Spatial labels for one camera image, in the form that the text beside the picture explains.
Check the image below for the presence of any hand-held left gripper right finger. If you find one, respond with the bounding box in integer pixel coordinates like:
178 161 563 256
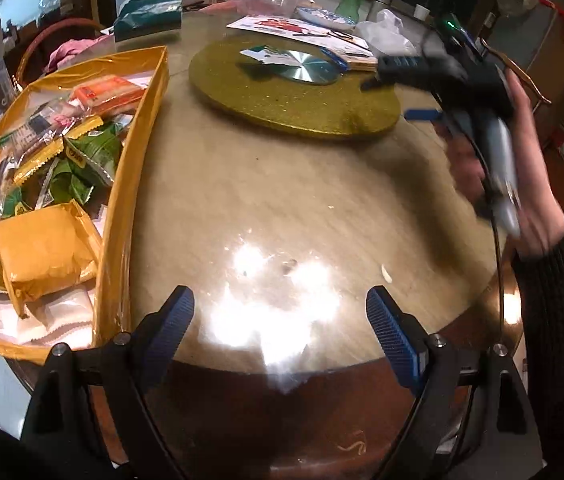
366 286 545 480

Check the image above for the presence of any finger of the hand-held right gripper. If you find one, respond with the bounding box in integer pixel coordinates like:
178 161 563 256
404 107 447 123
361 55 444 92

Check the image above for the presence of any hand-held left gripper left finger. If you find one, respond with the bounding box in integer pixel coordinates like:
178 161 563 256
19 285 196 480

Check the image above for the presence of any yellow snack packet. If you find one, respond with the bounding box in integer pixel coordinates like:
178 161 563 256
0 199 104 319

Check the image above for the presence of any yellow cardboard box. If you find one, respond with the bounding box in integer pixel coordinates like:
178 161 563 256
0 46 171 364

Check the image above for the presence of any gold snack packet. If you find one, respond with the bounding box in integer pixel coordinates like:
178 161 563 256
10 114 106 184

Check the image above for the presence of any round cracker packet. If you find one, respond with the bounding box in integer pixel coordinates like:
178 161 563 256
0 100 88 162

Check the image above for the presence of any large orange cracker packet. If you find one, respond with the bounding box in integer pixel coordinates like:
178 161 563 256
70 73 147 112

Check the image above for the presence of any person's right forearm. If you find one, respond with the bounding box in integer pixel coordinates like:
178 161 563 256
511 230 564 480

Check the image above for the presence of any person's right hand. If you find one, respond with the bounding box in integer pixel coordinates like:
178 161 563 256
447 67 564 261

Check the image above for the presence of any white plastic bag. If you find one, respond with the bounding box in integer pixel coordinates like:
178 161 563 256
356 8 419 57

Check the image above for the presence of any wooden chair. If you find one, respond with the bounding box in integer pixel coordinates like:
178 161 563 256
478 34 554 107

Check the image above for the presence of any small beige box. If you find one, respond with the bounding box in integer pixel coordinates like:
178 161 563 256
333 49 379 73

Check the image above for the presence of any steel thermos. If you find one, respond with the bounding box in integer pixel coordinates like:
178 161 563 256
366 0 395 24

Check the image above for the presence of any grey refrigerator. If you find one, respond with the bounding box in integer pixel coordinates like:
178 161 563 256
491 0 564 78

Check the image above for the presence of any printed paper flyer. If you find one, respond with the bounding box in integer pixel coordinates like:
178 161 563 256
226 14 371 54

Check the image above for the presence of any gold glitter turntable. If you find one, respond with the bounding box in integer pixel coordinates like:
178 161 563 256
188 33 402 139

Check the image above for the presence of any white teal snack packet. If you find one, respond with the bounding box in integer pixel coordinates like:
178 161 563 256
238 44 293 67

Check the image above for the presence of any clear plastic container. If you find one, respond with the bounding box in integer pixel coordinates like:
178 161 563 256
233 0 299 17

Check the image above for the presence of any teal tissue pack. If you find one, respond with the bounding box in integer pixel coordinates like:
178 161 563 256
112 0 184 42

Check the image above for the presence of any pink cloth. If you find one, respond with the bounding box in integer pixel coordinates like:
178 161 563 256
43 36 101 74

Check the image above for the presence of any black cable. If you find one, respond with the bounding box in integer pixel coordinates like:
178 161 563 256
472 125 510 331

